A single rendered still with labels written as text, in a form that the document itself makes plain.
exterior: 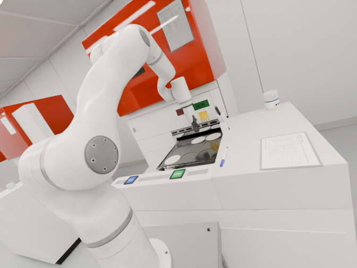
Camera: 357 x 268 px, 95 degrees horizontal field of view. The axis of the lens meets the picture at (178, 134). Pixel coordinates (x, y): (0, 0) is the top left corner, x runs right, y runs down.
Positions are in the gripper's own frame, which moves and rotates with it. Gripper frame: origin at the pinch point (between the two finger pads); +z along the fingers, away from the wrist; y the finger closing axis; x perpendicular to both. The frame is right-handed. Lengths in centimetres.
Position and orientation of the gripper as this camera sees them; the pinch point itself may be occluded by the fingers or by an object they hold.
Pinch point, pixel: (196, 128)
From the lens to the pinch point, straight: 102.0
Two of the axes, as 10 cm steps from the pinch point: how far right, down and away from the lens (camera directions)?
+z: 3.8, 8.8, 2.8
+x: 9.0, -4.2, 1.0
